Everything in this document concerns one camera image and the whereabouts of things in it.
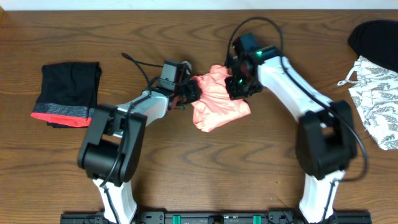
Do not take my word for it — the coral pink t-shirt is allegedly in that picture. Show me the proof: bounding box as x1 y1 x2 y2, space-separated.
192 65 251 133

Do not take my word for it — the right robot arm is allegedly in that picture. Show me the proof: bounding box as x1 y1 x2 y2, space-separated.
225 33 357 223

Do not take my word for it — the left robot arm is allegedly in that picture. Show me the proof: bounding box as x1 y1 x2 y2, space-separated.
77 60 200 223

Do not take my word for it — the folded black shorts, coral hem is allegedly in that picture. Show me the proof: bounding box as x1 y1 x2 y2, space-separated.
30 62 102 128

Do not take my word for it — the white grey patterned garment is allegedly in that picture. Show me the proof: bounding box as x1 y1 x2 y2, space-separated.
337 56 397 150

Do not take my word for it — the black garment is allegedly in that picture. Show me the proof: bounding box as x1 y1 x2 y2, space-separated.
348 20 397 72

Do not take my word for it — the left black cable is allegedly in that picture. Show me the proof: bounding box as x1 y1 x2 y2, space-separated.
99 52 165 224

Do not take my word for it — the black cable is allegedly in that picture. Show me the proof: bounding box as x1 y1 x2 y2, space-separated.
224 17 369 224
99 52 165 224

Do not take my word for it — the right black cable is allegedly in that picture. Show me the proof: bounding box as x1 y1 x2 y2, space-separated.
224 17 369 224

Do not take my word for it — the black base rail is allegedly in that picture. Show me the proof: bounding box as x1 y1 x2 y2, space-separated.
60 210 373 224

